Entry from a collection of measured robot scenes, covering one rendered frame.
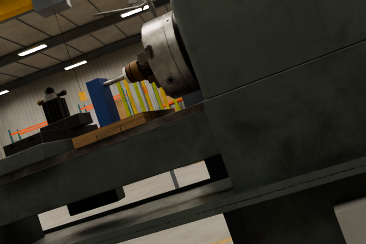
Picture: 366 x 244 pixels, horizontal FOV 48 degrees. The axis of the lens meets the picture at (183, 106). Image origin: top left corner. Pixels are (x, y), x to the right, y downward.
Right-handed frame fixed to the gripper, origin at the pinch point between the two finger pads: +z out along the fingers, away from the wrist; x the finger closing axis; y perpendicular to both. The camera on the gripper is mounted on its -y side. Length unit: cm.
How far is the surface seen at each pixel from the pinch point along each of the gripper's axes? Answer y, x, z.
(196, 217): -6, 17, 88
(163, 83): -4.0, 10.8, 40.2
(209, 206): -11, 17, 86
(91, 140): 27, 14, 52
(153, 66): -3.7, 15.5, 34.9
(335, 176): -48, 17, 88
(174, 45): -13.5, 17.0, 31.2
